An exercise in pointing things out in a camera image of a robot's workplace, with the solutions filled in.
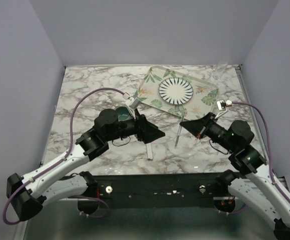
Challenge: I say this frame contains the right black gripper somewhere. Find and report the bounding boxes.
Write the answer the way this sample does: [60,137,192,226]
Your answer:
[180,110,236,152]

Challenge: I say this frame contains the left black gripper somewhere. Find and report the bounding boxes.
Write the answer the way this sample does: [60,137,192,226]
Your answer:
[105,108,166,145]

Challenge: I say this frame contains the white pen pink tip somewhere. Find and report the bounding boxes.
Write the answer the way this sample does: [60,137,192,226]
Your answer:
[148,143,153,161]

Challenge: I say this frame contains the white pen green tip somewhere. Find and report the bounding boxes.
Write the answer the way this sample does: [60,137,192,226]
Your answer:
[146,144,151,161]

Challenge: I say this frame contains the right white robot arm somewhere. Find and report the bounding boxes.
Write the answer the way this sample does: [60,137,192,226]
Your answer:
[180,113,290,240]

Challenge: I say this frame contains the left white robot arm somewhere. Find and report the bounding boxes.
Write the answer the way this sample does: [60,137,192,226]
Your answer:
[3,108,165,225]

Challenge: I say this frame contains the green ceramic mug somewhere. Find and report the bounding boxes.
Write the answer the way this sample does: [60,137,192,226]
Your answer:
[115,106,132,122]

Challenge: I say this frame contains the floral leaf tray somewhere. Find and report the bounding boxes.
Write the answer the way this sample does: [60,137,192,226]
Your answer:
[136,65,219,120]

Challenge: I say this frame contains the striped blue white plate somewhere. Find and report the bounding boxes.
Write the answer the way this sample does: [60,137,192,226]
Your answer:
[158,77,193,105]

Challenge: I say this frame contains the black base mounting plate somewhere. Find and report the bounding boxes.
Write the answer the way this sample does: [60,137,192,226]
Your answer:
[82,172,236,212]

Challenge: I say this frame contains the clear glass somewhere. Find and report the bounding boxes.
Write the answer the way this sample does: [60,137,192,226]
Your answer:
[212,57,228,80]

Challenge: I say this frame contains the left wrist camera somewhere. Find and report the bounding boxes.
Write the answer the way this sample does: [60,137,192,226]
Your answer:
[123,92,141,110]

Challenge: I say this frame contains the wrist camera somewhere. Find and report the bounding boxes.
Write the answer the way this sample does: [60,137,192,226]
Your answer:
[216,100,232,111]
[123,92,141,110]

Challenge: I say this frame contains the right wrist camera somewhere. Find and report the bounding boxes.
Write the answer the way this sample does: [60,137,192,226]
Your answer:
[216,100,232,111]

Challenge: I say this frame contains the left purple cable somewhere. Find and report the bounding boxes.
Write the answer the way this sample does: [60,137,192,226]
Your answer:
[3,87,125,225]

